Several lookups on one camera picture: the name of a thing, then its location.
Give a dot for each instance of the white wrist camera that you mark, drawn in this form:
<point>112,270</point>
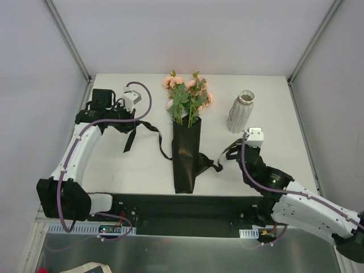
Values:
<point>131,98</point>
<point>254,137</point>

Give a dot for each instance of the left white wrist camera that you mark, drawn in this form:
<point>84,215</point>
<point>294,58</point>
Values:
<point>131,98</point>

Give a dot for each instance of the aluminium frame post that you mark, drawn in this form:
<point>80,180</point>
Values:
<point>67,39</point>
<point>328,17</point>

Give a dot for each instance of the left aluminium frame post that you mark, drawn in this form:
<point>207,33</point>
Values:
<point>67,39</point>

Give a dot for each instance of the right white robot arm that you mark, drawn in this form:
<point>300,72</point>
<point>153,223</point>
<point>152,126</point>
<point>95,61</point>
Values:
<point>286,201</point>

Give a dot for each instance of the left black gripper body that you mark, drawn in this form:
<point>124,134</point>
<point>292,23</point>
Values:
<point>127,120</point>

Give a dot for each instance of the white ribbed ceramic vase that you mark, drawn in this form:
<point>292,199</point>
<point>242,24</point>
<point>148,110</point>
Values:
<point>240,111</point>

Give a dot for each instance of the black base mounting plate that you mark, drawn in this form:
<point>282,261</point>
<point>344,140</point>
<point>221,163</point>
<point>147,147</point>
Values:
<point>189,215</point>

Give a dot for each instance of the right aluminium frame post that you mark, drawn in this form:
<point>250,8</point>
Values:
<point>328,17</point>

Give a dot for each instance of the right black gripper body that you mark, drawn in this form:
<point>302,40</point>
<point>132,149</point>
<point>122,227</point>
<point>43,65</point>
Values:
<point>242,151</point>

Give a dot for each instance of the right white cable duct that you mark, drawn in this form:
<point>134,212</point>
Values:
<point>273,233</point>

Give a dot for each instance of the black wrapping paper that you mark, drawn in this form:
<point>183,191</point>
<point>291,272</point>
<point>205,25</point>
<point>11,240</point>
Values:
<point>188,162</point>

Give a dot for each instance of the white cable duct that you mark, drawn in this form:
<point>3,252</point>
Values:
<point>273,233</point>
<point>92,229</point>

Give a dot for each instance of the pink rose stem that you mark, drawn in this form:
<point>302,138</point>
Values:
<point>172,77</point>
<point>197,85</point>
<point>182,102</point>
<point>198,103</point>

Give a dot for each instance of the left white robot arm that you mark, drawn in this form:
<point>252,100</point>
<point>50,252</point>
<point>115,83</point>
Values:
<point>62,192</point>

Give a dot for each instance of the left white cable duct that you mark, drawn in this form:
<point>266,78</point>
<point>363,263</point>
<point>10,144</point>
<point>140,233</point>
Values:
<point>92,229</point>

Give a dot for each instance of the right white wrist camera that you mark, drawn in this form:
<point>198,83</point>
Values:
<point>254,137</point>

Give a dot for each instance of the red cloth item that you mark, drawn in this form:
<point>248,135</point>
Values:
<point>42,270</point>

